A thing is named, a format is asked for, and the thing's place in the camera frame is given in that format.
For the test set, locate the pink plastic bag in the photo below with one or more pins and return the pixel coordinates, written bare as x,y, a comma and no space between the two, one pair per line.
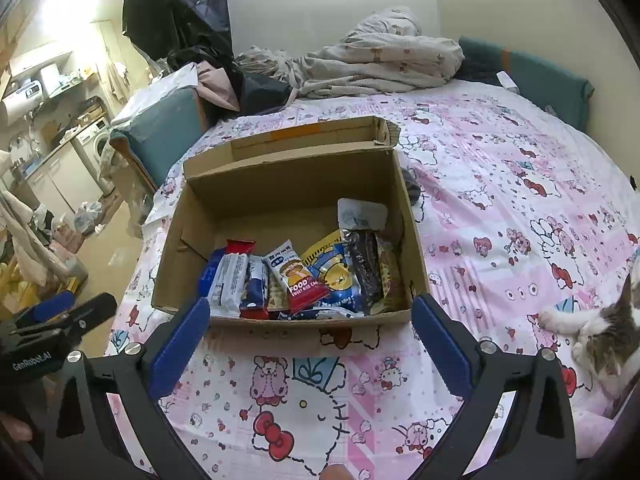
65,235

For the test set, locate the white water heater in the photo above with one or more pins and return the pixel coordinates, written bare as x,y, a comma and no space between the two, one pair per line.
22,100

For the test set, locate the cardboard box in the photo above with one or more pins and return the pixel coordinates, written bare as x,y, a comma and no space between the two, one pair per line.
300,185

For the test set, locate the beige hanging cloth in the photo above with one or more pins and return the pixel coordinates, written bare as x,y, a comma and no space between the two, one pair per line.
25,240

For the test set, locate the white grey snack packet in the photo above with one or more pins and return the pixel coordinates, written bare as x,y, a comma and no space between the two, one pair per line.
227,280

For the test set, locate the white plastic bag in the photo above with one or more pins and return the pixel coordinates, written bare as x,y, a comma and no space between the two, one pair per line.
89,217

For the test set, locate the black cloth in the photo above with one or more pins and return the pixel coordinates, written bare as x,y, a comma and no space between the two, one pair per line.
265,92

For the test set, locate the grey cloth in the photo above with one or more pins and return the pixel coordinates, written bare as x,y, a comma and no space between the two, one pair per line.
411,187

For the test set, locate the white printed cloth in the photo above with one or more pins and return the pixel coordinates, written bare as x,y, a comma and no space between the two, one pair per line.
160,90

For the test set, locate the beige snack packet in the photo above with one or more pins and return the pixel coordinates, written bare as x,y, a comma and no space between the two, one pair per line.
277,290

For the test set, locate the beige hanging towel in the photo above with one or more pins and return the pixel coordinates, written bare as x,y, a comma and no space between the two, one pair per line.
120,82

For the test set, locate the large black plastic bag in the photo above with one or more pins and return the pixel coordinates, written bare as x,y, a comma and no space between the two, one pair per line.
175,10

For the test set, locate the pink cloth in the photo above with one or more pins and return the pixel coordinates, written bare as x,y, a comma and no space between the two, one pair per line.
217,87

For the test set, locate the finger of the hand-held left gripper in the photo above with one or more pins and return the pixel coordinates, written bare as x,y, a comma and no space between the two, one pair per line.
92,310
52,307

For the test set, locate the yellow blue snack packet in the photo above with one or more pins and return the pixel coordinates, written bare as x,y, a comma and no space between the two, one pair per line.
335,270

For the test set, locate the blue white snack packet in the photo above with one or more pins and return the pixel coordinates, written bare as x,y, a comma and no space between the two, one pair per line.
255,285

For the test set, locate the grey white cat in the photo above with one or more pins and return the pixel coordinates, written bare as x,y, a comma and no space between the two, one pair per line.
610,330

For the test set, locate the pink printed bed sheet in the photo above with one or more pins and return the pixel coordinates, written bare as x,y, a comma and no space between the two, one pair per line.
500,185

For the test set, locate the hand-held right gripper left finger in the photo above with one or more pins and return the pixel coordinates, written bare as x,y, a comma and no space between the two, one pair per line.
180,345

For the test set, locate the white washing machine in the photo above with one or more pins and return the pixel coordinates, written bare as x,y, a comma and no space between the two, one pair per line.
95,155

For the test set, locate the crumpled bear print duvet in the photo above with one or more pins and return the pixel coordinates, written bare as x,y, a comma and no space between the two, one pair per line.
380,60

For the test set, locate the black snack packet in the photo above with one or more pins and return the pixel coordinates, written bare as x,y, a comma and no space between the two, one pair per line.
365,270

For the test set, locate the person's right hand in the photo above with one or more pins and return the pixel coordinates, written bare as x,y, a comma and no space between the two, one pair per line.
335,474

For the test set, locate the kitchen counter cabinet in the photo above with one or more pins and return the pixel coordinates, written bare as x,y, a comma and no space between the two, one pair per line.
55,180

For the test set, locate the small white box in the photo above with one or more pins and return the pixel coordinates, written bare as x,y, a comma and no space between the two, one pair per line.
509,81

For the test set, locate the white red rice cracker packet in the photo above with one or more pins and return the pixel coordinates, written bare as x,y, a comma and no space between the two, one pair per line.
297,275

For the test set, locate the grey foil packet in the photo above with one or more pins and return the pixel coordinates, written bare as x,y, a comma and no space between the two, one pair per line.
362,215

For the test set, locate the brown snack packet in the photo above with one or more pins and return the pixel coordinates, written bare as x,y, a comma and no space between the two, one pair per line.
390,275

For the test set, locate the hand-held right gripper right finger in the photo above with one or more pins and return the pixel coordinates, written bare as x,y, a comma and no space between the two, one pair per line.
440,340

